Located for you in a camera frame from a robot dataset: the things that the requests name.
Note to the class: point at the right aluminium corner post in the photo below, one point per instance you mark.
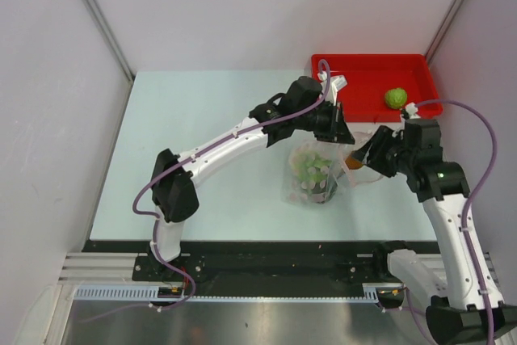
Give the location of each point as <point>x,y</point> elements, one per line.
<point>445,25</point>

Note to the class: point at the left aluminium corner post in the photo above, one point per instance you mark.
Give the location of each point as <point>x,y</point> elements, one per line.
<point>96,13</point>

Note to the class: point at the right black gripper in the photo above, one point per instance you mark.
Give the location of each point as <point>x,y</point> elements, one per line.
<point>384,136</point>

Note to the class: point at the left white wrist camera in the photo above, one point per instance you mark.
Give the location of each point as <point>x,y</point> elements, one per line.
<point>337,83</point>

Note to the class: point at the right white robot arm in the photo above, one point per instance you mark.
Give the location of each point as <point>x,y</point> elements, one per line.
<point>465,306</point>

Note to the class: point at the white cable duct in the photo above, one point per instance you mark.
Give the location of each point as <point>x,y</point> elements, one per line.
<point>367,294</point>

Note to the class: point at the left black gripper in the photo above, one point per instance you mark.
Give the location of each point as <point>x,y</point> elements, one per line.
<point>329,132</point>

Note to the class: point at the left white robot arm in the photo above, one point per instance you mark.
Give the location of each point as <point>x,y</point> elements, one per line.
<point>309,105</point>

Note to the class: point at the clear zip top bag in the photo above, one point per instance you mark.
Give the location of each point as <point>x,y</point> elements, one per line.
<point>345,178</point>

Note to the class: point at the green fake lime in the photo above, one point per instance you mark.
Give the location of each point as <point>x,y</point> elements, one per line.
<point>396,98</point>

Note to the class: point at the orange fake fruit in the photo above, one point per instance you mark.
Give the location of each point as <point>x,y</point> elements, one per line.
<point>352,163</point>

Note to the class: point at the aluminium corner post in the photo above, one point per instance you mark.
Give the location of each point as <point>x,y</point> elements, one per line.
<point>445,25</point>
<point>96,13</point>

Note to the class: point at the red plastic tray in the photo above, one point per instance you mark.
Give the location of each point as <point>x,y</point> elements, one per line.
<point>370,76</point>

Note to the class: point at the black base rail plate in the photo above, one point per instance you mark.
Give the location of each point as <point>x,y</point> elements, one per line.
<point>210,262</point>

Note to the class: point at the green fake lettuce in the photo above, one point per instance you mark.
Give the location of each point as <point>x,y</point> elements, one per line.
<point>312,178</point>

